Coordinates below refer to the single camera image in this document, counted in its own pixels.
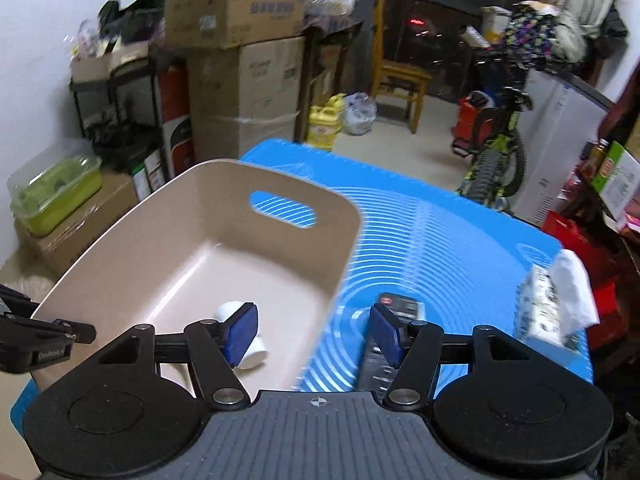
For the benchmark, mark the beige plastic basin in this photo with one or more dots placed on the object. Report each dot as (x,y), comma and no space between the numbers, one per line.
(150,270)

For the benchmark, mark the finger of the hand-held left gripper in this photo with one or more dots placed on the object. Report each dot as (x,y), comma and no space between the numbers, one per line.
(55,329)

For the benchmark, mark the green and black bicycle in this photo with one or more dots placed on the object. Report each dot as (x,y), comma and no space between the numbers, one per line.
(495,160)

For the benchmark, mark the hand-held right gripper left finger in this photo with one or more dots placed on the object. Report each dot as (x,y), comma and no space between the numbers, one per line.
(242,330)

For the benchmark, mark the brown cardboard box red print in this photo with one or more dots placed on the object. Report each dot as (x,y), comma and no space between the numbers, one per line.
(80,240)

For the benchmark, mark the floral cloth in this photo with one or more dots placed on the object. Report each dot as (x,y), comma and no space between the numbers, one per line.
(530,30)

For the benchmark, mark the printed tissue pack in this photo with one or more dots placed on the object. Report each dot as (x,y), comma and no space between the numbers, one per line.
(540,310)

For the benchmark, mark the white appliance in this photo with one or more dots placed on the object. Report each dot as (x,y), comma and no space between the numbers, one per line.
(565,150)

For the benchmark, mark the taped cardboard box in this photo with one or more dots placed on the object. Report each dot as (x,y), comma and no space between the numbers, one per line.
(240,137)

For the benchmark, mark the clear bag of sawdust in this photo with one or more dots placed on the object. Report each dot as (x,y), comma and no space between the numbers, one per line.
(32,285)

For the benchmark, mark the cardboard box blue print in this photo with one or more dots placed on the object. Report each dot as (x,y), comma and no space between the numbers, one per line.
(235,10)

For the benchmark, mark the wooden chair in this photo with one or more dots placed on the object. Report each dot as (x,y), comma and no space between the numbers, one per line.
(400,75)

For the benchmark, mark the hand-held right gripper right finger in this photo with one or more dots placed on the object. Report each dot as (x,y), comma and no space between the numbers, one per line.
(385,335)

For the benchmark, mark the white pill bottle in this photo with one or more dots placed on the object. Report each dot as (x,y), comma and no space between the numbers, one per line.
(252,355)

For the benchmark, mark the white plastic bag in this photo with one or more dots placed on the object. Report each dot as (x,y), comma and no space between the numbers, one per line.
(359,115)

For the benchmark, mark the yellow oil jug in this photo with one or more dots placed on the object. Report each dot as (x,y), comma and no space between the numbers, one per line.
(325,127)

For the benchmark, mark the blue ruled mat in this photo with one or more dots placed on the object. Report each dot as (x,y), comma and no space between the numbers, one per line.
(450,240)

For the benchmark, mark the black metal rack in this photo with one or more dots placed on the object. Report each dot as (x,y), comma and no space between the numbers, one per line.
(117,110)

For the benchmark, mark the black remote control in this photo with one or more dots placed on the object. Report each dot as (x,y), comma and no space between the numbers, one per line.
(372,372)

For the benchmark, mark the dark wooden shelf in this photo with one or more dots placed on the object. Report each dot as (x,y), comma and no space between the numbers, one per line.
(625,240)

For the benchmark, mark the red and black box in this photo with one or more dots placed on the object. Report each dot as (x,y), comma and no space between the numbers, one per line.
(176,125)

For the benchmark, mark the green and white box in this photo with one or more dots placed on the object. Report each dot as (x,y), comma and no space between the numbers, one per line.
(617,175)

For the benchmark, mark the beige box on rack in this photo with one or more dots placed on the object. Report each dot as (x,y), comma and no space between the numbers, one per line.
(100,62)

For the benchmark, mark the green container clear lid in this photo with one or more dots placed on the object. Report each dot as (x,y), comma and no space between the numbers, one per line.
(55,195)

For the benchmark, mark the cardboard box grey print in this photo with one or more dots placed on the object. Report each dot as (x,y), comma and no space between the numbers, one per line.
(260,77)

